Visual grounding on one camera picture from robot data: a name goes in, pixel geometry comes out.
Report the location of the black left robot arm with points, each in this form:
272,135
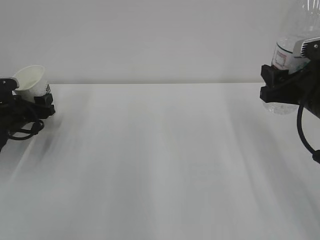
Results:
20,131

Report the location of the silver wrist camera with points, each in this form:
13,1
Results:
307,48
9,82

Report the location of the white paper cup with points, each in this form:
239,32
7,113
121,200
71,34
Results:
31,83

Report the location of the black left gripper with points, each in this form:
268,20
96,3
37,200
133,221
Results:
14,109

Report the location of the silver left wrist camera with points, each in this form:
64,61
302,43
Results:
9,82

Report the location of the Nongfu Spring water bottle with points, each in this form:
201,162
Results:
302,21

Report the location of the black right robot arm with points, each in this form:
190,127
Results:
312,104

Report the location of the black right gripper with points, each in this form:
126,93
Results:
282,87

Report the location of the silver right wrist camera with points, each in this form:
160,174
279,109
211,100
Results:
307,48

